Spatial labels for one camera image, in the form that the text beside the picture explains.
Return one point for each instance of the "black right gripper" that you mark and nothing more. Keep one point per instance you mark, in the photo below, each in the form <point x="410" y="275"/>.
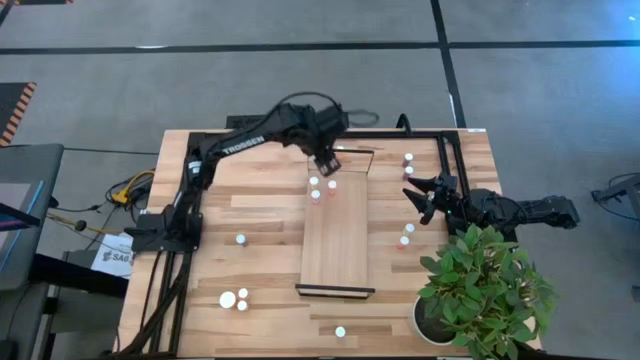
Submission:
<point x="450" y="197"/>

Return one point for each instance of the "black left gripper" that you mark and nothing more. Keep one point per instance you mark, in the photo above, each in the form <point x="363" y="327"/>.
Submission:
<point x="325" y="130"/>

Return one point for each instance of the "magenta medicine bottle white cap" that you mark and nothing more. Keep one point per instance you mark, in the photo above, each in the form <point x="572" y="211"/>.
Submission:
<point x="409" y="170"/>

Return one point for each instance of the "pink medicine bottle white cap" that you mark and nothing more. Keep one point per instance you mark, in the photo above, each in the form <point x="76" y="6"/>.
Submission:
<point x="315" y="194"/>
<point x="242" y="305"/>

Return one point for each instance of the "pale yellow medicine bottle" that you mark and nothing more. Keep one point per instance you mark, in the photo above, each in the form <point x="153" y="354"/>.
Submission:
<point x="409" y="228"/>

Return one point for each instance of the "red medicine bottle white cap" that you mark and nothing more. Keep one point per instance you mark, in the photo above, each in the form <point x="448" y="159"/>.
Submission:
<point x="408" y="157"/>

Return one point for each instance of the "small translucent bottle white cap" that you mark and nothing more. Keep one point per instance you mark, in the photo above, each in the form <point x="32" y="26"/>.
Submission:
<point x="243" y="293"/>

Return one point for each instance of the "large orange medicine bottle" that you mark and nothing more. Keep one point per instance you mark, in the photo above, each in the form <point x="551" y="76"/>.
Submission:
<point x="227" y="299"/>

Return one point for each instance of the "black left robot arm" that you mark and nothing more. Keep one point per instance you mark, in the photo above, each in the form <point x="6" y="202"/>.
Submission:
<point x="240" y="142"/>

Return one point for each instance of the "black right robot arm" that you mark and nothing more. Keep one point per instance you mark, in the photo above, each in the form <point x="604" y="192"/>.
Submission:
<point x="545" y="210"/>

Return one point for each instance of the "clear acrylic tray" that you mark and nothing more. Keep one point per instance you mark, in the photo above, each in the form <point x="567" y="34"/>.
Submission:
<point x="335" y="240"/>

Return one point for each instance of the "green leafy plant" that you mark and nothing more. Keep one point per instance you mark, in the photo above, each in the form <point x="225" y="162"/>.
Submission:
<point x="480" y="290"/>

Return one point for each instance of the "white plant pot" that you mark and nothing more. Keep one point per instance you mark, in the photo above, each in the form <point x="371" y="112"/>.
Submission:
<point x="430" y="330"/>

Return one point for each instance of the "yellow bottle with white pills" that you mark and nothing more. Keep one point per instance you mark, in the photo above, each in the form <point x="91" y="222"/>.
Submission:
<point x="340" y="331"/>

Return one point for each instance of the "black floor stand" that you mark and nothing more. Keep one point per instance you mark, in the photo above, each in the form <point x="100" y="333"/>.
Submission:
<point x="620" y="192"/>

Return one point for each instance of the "white paper with logo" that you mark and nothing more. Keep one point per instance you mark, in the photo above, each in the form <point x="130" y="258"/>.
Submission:
<point x="114" y="256"/>

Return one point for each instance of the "grey cart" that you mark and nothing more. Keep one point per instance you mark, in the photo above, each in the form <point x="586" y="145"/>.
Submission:
<point x="25" y="250"/>

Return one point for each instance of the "black mat striped orange edge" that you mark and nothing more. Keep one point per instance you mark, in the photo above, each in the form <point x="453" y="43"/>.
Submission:
<point x="15" y="112"/>

